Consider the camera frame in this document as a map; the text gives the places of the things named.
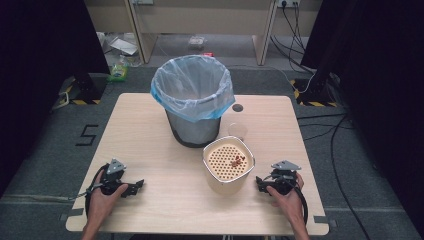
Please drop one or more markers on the small red item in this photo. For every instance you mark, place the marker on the small red item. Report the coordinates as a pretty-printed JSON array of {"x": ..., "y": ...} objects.
[{"x": 207, "y": 54}]

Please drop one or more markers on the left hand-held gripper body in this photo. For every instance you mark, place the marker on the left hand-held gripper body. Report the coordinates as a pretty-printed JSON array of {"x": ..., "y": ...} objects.
[{"x": 113, "y": 176}]

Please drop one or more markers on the beige perforated strainer insert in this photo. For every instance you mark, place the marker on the beige perforated strainer insert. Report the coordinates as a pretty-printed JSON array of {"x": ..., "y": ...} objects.
[{"x": 220, "y": 161}]

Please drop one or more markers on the black metal stand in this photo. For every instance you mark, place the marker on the black metal stand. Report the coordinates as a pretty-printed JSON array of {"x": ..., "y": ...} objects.
[
  {"x": 316, "y": 86},
  {"x": 88, "y": 86}
]

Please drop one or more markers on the person's right hand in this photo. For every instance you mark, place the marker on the person's right hand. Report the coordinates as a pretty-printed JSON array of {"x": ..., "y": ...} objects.
[{"x": 290, "y": 203}]

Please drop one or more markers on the reddish brown food scraps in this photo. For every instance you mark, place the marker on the reddish brown food scraps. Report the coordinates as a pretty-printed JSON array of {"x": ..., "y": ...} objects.
[{"x": 236, "y": 161}]

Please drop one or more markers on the white papers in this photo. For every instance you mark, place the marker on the white papers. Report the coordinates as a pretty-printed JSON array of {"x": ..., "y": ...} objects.
[{"x": 123, "y": 45}]

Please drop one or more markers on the beige square container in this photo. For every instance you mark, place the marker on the beige square container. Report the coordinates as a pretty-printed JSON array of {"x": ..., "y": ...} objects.
[{"x": 223, "y": 186}]

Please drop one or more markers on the blue plastic bin bag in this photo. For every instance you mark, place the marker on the blue plastic bin bag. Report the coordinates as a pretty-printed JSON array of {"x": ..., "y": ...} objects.
[{"x": 186, "y": 103}]

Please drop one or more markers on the white wall power outlet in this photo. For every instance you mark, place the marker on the white wall power outlet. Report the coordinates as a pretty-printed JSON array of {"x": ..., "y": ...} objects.
[{"x": 288, "y": 2}]

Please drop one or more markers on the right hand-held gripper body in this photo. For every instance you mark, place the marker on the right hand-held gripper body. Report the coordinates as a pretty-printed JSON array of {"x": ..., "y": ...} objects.
[{"x": 283, "y": 180}]

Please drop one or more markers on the grey trash bin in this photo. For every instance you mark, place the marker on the grey trash bin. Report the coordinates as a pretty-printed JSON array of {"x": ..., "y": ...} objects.
[{"x": 195, "y": 130}]

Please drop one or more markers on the person's left hand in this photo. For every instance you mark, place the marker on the person's left hand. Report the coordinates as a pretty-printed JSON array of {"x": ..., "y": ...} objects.
[{"x": 100, "y": 206}]

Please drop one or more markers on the green packet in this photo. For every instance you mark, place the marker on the green packet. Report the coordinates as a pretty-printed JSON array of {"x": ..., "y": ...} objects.
[{"x": 117, "y": 73}]

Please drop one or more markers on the light wooden desk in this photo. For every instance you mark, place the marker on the light wooden desk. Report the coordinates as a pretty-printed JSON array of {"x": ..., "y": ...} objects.
[{"x": 200, "y": 16}]

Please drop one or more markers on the clear plastic packet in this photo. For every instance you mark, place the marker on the clear plastic packet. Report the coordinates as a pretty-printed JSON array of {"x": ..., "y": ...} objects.
[{"x": 197, "y": 41}]

